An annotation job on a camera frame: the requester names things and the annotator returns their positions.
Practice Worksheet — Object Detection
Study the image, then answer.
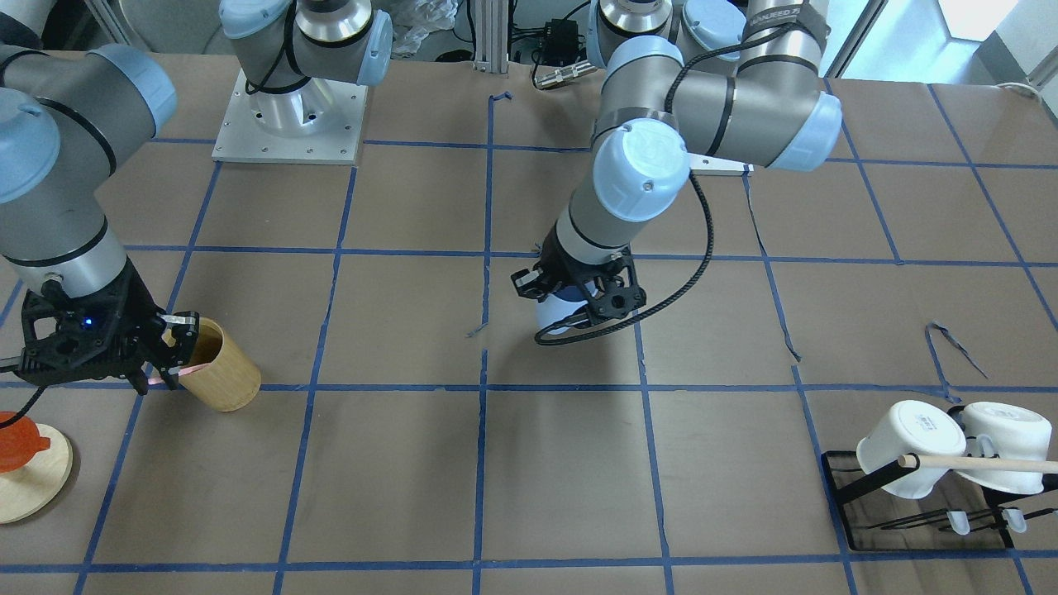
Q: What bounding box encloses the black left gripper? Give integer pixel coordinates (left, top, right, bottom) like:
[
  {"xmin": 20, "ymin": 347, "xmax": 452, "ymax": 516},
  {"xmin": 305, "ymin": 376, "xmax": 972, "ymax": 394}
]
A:
[{"xmin": 511, "ymin": 248, "xmax": 646, "ymax": 319}]

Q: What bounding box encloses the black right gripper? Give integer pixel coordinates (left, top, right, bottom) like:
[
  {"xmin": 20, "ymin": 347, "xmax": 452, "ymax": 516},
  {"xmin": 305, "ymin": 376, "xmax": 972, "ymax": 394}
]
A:
[{"xmin": 15, "ymin": 259, "xmax": 201, "ymax": 395}]

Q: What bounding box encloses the pink chopstick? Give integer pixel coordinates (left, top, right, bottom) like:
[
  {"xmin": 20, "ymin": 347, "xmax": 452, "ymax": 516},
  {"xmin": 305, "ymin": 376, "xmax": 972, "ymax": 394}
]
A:
[{"xmin": 148, "ymin": 363, "xmax": 209, "ymax": 385}]

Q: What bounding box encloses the light blue plastic cup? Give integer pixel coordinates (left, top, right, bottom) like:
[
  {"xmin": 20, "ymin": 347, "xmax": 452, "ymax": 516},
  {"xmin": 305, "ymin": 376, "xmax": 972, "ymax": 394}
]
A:
[{"xmin": 534, "ymin": 285, "xmax": 592, "ymax": 342}]

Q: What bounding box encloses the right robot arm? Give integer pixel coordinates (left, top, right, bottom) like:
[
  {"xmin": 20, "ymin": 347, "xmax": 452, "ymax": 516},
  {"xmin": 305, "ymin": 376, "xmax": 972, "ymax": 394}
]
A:
[{"xmin": 1, "ymin": 1, "xmax": 393, "ymax": 395}]

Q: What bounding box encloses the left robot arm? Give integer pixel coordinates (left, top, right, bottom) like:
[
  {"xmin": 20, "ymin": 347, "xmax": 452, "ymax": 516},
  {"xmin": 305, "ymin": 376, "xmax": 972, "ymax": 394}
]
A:
[{"xmin": 512, "ymin": 1, "xmax": 842, "ymax": 333}]

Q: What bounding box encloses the bamboo cylinder holder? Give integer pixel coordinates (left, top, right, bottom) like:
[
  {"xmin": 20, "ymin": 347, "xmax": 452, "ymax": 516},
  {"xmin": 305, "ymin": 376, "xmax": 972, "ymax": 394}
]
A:
[{"xmin": 178, "ymin": 317, "xmax": 262, "ymax": 412}]

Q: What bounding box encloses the white mug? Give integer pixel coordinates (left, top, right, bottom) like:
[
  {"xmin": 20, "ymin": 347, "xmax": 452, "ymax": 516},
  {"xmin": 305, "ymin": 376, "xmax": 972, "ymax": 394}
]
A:
[
  {"xmin": 856, "ymin": 400, "xmax": 966, "ymax": 474},
  {"xmin": 957, "ymin": 402, "xmax": 1053, "ymax": 495}
]

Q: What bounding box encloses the wooden rack rod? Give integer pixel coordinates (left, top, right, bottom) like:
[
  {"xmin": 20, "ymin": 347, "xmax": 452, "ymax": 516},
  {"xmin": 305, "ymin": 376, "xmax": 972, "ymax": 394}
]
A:
[{"xmin": 895, "ymin": 453, "xmax": 1058, "ymax": 474}]

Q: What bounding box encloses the black mug rack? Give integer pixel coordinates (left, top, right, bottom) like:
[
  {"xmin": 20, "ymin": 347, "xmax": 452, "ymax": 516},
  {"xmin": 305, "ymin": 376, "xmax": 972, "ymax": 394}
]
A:
[{"xmin": 821, "ymin": 450, "xmax": 1013, "ymax": 551}]

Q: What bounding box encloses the aluminium frame post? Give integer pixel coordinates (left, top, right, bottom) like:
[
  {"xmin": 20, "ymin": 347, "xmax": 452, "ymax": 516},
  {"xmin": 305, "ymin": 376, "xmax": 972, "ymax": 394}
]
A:
[{"xmin": 466, "ymin": 0, "xmax": 513, "ymax": 78}]

